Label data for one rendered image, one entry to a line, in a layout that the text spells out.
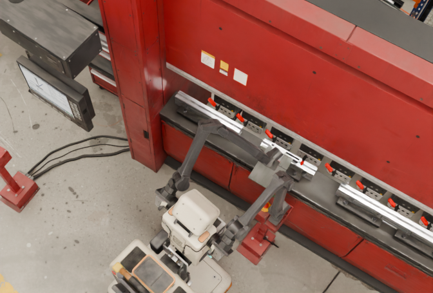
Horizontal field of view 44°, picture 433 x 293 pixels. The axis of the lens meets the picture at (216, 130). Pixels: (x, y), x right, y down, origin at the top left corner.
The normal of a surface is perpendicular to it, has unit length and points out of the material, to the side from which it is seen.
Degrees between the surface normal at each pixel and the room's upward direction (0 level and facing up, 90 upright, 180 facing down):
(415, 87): 90
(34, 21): 1
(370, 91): 90
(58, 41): 1
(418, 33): 0
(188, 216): 48
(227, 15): 90
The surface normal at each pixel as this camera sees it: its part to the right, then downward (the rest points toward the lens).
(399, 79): -0.52, 0.75
